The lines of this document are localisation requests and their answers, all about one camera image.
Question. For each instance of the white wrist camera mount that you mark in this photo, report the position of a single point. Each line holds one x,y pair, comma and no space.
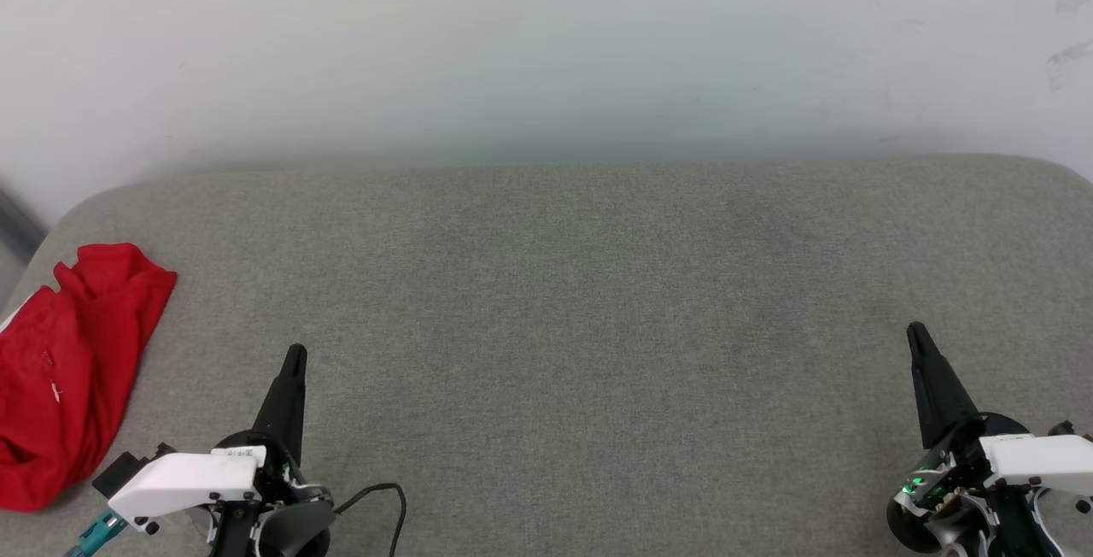
1042,459
184,480

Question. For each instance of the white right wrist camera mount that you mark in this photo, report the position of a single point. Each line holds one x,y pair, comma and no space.
1042,459

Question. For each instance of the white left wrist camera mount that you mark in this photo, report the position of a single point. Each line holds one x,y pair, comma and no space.
184,480

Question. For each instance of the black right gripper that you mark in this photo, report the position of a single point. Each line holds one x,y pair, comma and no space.
961,471

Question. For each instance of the red and white jersey shirt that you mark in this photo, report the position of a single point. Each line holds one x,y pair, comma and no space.
68,369

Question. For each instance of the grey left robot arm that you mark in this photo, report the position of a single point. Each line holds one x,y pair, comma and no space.
299,531

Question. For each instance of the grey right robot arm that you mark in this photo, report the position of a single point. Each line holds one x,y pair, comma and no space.
926,533

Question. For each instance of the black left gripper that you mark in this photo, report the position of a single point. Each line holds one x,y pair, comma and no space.
275,471

